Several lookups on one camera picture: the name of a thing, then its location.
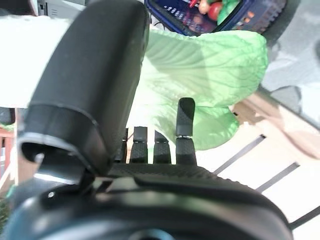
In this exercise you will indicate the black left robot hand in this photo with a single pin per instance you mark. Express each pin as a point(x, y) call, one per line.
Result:
point(87, 75)

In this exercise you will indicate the toy napa cabbage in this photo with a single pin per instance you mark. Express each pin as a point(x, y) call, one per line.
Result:
point(212, 62)

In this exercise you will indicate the blue plastic shopping basket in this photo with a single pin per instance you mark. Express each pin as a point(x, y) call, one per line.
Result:
point(175, 17)

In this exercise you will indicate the small red ribbed carrot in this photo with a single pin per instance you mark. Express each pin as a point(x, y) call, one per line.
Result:
point(193, 3)

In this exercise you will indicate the beige toy mushroom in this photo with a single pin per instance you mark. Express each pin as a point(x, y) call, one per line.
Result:
point(203, 6)

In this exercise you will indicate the red toy tomato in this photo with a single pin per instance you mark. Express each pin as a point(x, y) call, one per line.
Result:
point(215, 11)

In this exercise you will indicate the small round green cabbage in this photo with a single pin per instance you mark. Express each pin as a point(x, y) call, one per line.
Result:
point(231, 7)

